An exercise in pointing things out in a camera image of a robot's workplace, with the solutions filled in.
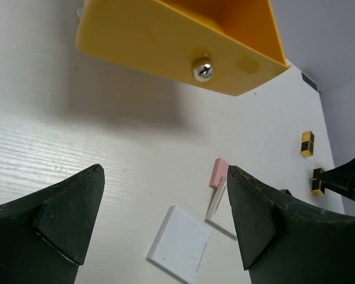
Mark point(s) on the yellow drawer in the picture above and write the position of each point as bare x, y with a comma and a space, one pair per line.
229, 47

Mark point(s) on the right blue table sticker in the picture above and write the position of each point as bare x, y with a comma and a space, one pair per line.
309, 81

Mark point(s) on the pink square palette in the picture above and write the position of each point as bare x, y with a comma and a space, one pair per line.
219, 171

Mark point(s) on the gold black lipstick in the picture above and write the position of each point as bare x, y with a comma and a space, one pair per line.
317, 187
307, 144

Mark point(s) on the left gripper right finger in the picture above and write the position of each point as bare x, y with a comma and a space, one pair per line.
285, 240

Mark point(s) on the light blue square palette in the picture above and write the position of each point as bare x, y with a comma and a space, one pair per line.
179, 245

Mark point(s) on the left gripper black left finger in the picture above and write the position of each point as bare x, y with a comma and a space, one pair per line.
45, 236

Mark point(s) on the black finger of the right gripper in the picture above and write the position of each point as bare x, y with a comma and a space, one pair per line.
341, 180

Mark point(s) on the white square palette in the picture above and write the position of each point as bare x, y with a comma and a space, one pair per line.
212, 210

